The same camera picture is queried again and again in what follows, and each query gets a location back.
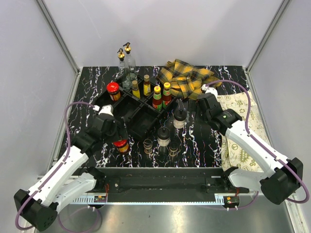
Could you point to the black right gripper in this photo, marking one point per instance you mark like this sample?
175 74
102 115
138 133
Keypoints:
198 108

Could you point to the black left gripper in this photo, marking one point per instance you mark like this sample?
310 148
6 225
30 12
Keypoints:
120 134

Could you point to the red lid jar front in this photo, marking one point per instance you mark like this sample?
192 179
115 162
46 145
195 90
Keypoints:
122 146

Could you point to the red lid jar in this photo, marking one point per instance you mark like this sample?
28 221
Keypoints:
122 146
113 89

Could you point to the red lid jar back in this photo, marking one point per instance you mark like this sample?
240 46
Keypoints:
113 89

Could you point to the black compartment organizer tray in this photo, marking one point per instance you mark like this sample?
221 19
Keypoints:
139 115

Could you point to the small glass jar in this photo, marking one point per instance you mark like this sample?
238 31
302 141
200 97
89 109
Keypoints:
173 148
148 146

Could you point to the red sauce bottle yellow cap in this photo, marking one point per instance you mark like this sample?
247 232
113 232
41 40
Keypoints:
166 98

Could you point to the yellow label bottle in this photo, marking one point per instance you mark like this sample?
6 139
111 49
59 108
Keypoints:
135 89
146 86

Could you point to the red sauce bottle front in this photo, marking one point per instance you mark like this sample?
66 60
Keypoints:
157 98

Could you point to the clear oil bottle gold spout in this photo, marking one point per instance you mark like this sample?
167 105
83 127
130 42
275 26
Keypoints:
130 61

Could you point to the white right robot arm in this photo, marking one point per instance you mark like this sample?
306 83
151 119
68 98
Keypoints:
280 176

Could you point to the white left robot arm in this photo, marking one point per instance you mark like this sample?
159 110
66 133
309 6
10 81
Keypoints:
42 202

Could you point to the black top grinder back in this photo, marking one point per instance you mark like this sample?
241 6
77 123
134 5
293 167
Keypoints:
179 118

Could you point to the black grinder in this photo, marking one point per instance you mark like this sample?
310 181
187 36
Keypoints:
179 118
163 136

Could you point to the yellow plaid cloth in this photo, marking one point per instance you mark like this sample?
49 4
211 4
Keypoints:
186 80

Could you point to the cream printed cloth bag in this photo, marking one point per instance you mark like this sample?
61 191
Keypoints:
231 153

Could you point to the black top grinder front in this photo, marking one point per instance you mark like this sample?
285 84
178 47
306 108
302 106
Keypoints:
163 136

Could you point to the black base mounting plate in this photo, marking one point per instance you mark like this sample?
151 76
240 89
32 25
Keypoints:
166 186

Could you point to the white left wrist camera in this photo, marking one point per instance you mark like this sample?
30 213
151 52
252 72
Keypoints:
106 111

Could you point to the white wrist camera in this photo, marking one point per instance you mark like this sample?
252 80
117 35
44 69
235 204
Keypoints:
208 89
106 111

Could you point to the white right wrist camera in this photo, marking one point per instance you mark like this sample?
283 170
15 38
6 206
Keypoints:
208 89

